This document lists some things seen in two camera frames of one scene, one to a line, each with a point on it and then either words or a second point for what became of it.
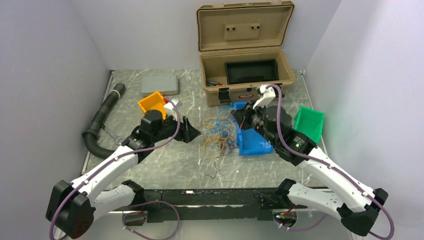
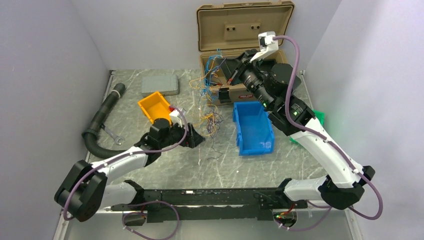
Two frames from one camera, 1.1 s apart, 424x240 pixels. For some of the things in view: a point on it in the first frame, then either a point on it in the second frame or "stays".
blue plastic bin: (249, 141) stays
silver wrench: (118, 139) stays
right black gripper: (243, 115) -> (230, 68)
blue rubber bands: (226, 145) -> (214, 122)
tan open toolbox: (241, 49) stays
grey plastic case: (167, 84) stays
